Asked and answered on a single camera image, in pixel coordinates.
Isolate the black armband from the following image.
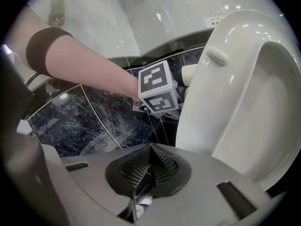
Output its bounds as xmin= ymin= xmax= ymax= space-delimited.
xmin=25 ymin=27 xmax=74 ymax=78

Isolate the beige wall phone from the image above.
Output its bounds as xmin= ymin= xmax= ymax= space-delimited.
xmin=48 ymin=0 xmax=65 ymax=27

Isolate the white wall label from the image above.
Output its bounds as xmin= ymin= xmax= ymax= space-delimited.
xmin=203 ymin=16 xmax=223 ymax=28

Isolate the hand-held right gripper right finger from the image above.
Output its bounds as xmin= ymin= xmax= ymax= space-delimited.
xmin=141 ymin=143 xmax=271 ymax=226

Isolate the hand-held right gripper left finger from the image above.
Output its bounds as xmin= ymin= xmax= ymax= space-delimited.
xmin=60 ymin=143 xmax=152 ymax=218

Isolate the person's left forearm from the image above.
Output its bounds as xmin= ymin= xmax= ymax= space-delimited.
xmin=7 ymin=5 xmax=142 ymax=103

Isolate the white toilet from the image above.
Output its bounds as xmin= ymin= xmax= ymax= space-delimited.
xmin=175 ymin=9 xmax=301 ymax=193

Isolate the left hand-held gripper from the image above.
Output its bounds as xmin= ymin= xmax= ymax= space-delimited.
xmin=132 ymin=60 xmax=187 ymax=121

